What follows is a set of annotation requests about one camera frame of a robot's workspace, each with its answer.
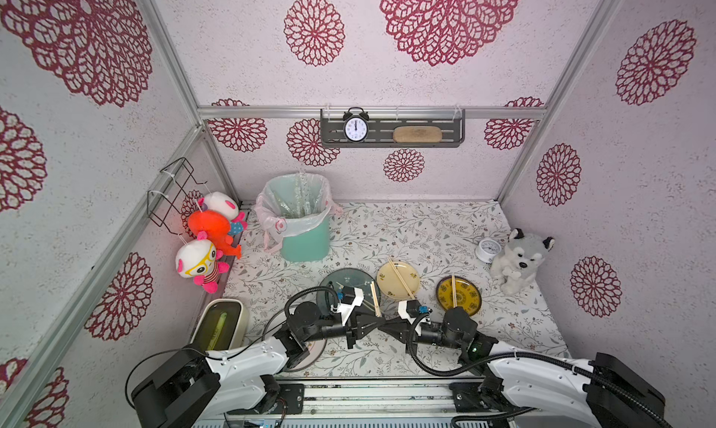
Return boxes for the red orange plush toy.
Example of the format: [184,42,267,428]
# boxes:
[188,210,242,259]

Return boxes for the white pink plush doll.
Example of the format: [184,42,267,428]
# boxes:
[198,192,247,236]

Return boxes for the white orange patterned plate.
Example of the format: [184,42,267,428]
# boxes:
[261,310,327,373]

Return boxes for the cream round plate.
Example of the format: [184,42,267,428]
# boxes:
[376,261,421,301]

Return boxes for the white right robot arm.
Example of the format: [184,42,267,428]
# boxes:
[379,300,668,427]

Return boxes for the yellow patterned plate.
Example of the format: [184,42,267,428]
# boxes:
[436,275,482,317]

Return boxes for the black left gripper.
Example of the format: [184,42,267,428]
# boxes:
[303,307,386,351]

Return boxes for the grey wall shelf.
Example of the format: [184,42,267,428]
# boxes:
[319,108,465,149]

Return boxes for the dark green glass plate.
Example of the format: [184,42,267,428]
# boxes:
[319,268,381,304]

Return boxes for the green trash bin with bag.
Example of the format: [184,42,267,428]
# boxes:
[254,172,342,263]

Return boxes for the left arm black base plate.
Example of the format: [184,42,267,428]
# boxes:
[229,383,306,416]

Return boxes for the black alarm clock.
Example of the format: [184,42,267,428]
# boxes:
[342,106,370,143]

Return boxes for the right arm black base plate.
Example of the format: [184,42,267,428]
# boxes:
[449,381,493,413]

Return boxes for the small white round timer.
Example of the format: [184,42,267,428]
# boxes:
[477,238,502,264]

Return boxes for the white plush doll yellow glasses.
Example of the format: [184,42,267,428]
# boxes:
[175,231,229,294]

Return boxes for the black wire wall basket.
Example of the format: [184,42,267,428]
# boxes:
[145,157,210,238]

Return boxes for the grey husky plush dog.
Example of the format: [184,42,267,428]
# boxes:
[490,228,556,296]

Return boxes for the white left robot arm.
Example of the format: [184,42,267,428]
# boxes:
[125,286,386,427]

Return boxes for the wooden brush on shelf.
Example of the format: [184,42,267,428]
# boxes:
[393,126,443,144]

